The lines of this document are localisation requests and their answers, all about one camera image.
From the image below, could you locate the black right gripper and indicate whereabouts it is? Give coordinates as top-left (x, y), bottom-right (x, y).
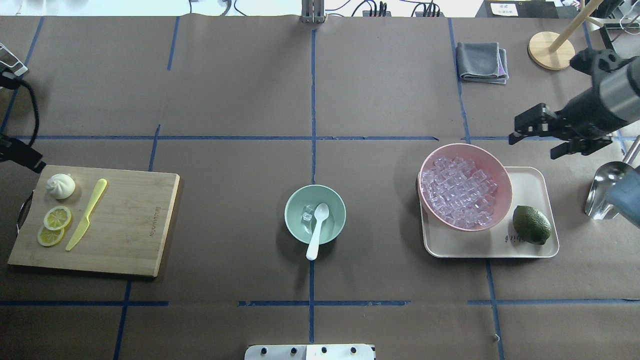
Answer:
top-left (509, 103), bottom-right (613, 160)

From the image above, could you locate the metal ice scoop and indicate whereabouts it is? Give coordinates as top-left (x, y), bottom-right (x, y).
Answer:
top-left (584, 136), bottom-right (640, 227)

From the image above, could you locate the white plastic spoon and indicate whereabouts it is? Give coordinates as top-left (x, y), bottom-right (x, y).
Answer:
top-left (306, 202), bottom-right (330, 261)

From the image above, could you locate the clear ice cube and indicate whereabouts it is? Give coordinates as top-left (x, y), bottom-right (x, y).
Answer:
top-left (301, 205), bottom-right (316, 225)

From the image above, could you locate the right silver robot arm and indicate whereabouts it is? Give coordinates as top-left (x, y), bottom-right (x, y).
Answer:
top-left (509, 48), bottom-right (640, 160)

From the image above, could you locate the pink bowl of ice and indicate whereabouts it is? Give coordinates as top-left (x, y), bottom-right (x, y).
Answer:
top-left (417, 143), bottom-right (514, 231)

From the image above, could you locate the mint green bowl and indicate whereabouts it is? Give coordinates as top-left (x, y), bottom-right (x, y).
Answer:
top-left (284, 184), bottom-right (346, 245)

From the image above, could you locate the wooden stand with round base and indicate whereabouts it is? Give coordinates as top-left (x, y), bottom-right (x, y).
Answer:
top-left (526, 0), bottom-right (602, 71)

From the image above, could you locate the cream serving tray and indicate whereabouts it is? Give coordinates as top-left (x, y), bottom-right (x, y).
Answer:
top-left (421, 166), bottom-right (560, 259)

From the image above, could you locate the green lime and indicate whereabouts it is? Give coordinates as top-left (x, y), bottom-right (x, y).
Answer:
top-left (512, 205), bottom-right (552, 246)

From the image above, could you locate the folded grey cloth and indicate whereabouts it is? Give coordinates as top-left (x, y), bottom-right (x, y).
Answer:
top-left (455, 42), bottom-right (509, 85)

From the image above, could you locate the bamboo cutting board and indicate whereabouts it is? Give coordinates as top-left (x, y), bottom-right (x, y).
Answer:
top-left (7, 164), bottom-right (181, 278)

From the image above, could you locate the yellow plastic knife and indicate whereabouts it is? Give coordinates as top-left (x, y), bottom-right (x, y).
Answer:
top-left (65, 178), bottom-right (108, 252)

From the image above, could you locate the white steamed bun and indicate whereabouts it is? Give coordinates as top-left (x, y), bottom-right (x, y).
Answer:
top-left (45, 173), bottom-right (76, 200)

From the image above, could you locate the upper lemon slice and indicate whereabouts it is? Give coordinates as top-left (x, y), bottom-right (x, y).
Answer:
top-left (43, 205), bottom-right (73, 231)

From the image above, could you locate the lemon slice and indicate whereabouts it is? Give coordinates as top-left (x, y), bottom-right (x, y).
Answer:
top-left (37, 226), bottom-right (66, 248)
top-left (43, 205), bottom-right (73, 231)

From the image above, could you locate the lower lemon slice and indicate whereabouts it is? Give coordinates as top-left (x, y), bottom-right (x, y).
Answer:
top-left (37, 226), bottom-right (66, 248)

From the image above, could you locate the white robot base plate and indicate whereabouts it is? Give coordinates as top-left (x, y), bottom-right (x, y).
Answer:
top-left (244, 343), bottom-right (377, 360)

